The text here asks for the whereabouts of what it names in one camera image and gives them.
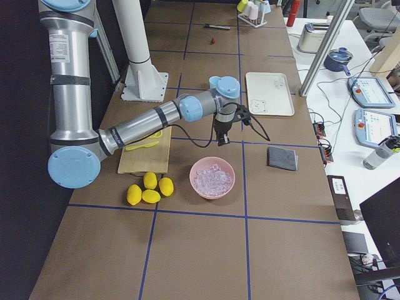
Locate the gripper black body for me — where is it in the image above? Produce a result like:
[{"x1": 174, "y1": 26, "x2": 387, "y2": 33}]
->
[{"x1": 212, "y1": 111, "x2": 235, "y2": 139}]

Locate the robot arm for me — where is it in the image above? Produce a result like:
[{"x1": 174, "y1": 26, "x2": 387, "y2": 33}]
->
[{"x1": 38, "y1": 1, "x2": 241, "y2": 189}]

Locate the light blue plastic cup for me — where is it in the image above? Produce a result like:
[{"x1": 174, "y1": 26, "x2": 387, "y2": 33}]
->
[{"x1": 209, "y1": 76, "x2": 222, "y2": 89}]

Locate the yellow-green cup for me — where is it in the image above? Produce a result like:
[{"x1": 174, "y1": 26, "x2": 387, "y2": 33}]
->
[{"x1": 236, "y1": 0, "x2": 248, "y2": 13}]

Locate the pink cup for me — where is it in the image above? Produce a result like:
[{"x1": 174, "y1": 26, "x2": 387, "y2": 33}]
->
[{"x1": 243, "y1": 2, "x2": 259, "y2": 21}]

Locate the blue cup on rack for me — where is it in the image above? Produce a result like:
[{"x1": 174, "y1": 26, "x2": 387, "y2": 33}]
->
[{"x1": 259, "y1": 1, "x2": 271, "y2": 15}]

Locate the pink bowl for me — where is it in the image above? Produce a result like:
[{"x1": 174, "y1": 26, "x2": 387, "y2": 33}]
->
[{"x1": 189, "y1": 157, "x2": 236, "y2": 199}]

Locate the grey folded cloth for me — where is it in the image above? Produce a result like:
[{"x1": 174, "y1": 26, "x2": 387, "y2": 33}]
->
[{"x1": 267, "y1": 146, "x2": 298, "y2": 171}]

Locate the white bear serving tray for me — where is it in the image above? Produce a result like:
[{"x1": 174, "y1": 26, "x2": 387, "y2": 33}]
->
[{"x1": 246, "y1": 72, "x2": 294, "y2": 116}]

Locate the lemon slices stack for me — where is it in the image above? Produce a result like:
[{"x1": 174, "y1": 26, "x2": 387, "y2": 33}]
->
[{"x1": 149, "y1": 131, "x2": 163, "y2": 138}]

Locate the yellow plastic knife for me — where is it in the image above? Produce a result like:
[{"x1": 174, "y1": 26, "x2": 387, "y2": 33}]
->
[{"x1": 125, "y1": 141, "x2": 159, "y2": 151}]

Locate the yellow lemon right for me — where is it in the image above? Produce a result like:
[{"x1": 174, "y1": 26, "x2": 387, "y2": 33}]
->
[{"x1": 159, "y1": 177, "x2": 174, "y2": 197}]

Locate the yellow lemon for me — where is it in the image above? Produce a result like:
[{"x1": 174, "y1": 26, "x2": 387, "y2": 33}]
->
[
  {"x1": 126, "y1": 184, "x2": 143, "y2": 206},
  {"x1": 159, "y1": 177, "x2": 174, "y2": 197},
  {"x1": 143, "y1": 172, "x2": 158, "y2": 190},
  {"x1": 142, "y1": 189, "x2": 161, "y2": 204}
]

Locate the bamboo cutting board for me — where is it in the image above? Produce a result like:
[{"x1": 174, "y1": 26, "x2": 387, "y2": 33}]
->
[{"x1": 117, "y1": 127, "x2": 171, "y2": 174}]

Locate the yellow lemon top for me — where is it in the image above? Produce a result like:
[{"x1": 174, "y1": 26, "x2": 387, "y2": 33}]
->
[{"x1": 143, "y1": 172, "x2": 158, "y2": 190}]

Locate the yellow lemon bottom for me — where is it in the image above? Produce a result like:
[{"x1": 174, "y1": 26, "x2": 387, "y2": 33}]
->
[{"x1": 142, "y1": 189, "x2": 161, "y2": 204}]

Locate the yellow lemon left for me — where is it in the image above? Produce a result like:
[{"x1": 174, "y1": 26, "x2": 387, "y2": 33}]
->
[{"x1": 126, "y1": 184, "x2": 143, "y2": 206}]

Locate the cream toaster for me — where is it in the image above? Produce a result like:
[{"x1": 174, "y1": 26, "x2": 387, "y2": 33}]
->
[{"x1": 297, "y1": 22, "x2": 329, "y2": 54}]

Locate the black box with label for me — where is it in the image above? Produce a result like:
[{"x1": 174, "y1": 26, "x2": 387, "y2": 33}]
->
[{"x1": 327, "y1": 175, "x2": 356, "y2": 221}]

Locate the blue saucepan with lid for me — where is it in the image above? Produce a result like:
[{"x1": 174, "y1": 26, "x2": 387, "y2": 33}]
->
[{"x1": 324, "y1": 47, "x2": 353, "y2": 76}]

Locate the red thermos bottle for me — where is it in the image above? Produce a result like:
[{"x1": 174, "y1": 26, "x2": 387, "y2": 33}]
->
[{"x1": 286, "y1": 0, "x2": 302, "y2": 27}]

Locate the clear water bottle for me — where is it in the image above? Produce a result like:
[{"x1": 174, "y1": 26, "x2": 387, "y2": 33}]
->
[{"x1": 362, "y1": 136, "x2": 399, "y2": 170}]

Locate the teach pendant near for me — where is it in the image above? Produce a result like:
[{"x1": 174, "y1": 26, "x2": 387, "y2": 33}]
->
[{"x1": 354, "y1": 108, "x2": 398, "y2": 148}]

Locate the teach pendant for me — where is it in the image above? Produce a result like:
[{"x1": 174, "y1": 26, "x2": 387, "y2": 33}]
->
[
  {"x1": 347, "y1": 76, "x2": 395, "y2": 109},
  {"x1": 354, "y1": 108, "x2": 398, "y2": 148}
]

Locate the teach pendant far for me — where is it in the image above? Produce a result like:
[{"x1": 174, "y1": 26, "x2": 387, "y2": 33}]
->
[{"x1": 347, "y1": 76, "x2": 395, "y2": 109}]

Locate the black monitor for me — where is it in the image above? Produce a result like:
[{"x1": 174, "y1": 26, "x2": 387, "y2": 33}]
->
[{"x1": 360, "y1": 179, "x2": 400, "y2": 267}]

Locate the grey office chair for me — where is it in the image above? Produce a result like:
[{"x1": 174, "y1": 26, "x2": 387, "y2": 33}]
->
[{"x1": 357, "y1": 1, "x2": 399, "y2": 42}]

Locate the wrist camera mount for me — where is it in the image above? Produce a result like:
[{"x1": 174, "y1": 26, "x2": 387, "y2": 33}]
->
[{"x1": 232, "y1": 104, "x2": 251, "y2": 126}]

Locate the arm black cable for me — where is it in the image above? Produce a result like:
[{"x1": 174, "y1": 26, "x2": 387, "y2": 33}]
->
[{"x1": 170, "y1": 101, "x2": 271, "y2": 149}]

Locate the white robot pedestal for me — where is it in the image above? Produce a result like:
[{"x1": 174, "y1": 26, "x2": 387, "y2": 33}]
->
[{"x1": 112, "y1": 0, "x2": 169, "y2": 103}]

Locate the aluminium frame post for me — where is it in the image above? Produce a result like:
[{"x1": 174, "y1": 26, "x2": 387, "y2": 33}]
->
[{"x1": 299, "y1": 0, "x2": 354, "y2": 97}]

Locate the white wire cup rack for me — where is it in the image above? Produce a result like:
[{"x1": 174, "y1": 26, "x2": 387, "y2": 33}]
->
[{"x1": 237, "y1": 7, "x2": 267, "y2": 28}]

